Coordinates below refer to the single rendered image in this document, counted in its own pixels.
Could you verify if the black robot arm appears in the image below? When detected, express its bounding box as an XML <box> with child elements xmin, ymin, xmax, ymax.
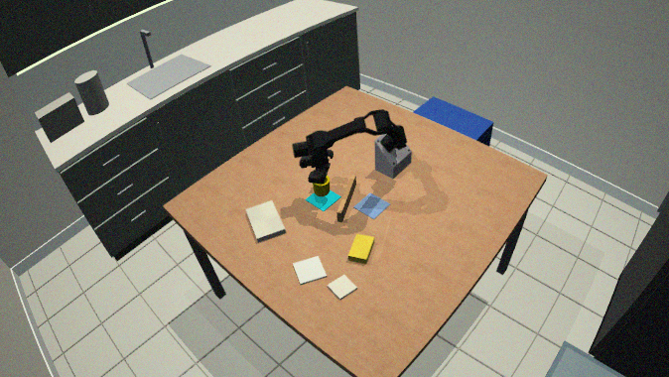
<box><xmin>292</xmin><ymin>109</ymin><xmax>407</xmax><ymax>168</ymax></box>

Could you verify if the yellow rectangular block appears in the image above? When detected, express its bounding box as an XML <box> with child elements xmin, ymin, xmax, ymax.
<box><xmin>348</xmin><ymin>234</ymin><xmax>375</xmax><ymax>264</ymax></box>

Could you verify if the olive-yellow cup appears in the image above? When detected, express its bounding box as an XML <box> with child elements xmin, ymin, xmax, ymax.
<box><xmin>313</xmin><ymin>176</ymin><xmax>330</xmax><ymax>197</ymax></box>

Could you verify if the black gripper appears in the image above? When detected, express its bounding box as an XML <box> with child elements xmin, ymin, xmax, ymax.
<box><xmin>308</xmin><ymin>149</ymin><xmax>334</xmax><ymax>184</ymax></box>

